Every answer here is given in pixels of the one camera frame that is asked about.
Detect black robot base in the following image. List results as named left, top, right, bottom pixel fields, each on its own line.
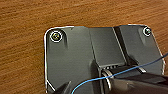
left=42, top=24, right=166, bottom=94

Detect thin blue cable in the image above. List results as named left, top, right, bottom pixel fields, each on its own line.
left=71, top=52, right=168, bottom=94

